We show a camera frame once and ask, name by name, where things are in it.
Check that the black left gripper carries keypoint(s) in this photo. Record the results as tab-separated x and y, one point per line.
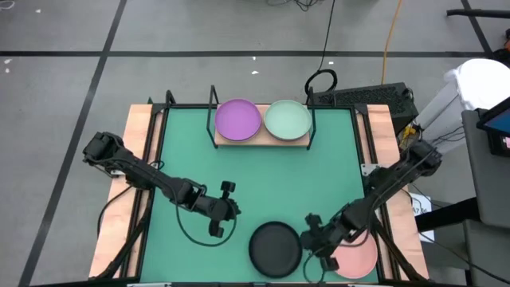
211	207

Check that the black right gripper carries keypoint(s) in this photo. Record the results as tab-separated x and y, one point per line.
326	239

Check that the pink plate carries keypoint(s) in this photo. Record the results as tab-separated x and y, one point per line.
358	264

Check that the black plate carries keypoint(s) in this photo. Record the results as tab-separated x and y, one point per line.
275	249

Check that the purple plate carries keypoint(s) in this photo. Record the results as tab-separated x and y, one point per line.
238	119

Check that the light green plate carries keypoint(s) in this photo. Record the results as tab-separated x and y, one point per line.
287	119

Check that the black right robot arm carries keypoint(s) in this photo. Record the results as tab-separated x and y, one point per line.
382	187

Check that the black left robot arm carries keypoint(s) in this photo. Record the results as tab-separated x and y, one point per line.
147	177

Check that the green table mat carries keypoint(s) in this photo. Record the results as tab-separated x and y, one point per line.
239	179

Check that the white paper sheet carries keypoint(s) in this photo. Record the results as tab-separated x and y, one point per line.
421	207

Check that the black metal bar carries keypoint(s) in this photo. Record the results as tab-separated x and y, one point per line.
478	13
446	215

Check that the yellow plug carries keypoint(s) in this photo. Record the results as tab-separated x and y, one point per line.
408	132

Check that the black computer tower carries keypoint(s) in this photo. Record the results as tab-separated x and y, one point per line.
366	101

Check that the grey bin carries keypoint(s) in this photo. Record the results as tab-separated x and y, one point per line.
438	109

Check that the grey cabinet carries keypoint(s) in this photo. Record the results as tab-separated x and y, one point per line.
490	179

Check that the black screen device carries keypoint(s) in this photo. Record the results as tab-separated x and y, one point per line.
498	123

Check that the white plastic bag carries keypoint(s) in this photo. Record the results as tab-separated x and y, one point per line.
482	83

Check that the wooden shelf with black frame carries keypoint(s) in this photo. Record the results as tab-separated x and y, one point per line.
261	142

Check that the black table frame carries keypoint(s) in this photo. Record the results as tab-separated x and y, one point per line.
187	106

